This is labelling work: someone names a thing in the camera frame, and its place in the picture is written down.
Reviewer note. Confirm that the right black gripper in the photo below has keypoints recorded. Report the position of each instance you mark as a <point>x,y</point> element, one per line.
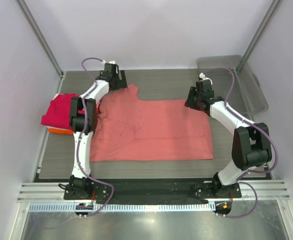
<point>189,102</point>

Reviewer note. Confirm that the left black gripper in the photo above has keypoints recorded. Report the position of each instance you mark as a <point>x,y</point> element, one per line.
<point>121,83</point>

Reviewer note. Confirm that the salmon pink t shirt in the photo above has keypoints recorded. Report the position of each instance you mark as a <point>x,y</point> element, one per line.
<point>131,129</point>

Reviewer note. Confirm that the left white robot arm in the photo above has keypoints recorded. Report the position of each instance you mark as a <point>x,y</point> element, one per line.
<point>83,119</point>

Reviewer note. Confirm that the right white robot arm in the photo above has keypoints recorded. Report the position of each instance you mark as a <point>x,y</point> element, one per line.
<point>251,147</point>

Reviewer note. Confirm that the clear plastic bin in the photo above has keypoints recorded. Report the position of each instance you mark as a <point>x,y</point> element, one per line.
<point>235,82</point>

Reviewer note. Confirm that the magenta folded t shirt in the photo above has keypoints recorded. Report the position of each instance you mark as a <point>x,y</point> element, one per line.
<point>58,112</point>

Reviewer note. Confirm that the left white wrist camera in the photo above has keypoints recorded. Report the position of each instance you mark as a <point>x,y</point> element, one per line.
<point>108,62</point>

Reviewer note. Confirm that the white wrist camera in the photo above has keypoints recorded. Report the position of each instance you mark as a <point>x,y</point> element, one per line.
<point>202,77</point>
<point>108,62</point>

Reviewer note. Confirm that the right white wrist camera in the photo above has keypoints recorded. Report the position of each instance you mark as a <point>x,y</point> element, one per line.
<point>202,77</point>

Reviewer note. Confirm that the slotted white cable duct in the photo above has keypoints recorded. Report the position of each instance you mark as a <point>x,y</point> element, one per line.
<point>78,207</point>

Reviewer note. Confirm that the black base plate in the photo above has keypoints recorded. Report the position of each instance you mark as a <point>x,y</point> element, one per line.
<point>148,191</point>

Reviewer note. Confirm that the aluminium frame rail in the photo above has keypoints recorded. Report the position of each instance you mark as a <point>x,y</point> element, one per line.
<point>40,192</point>

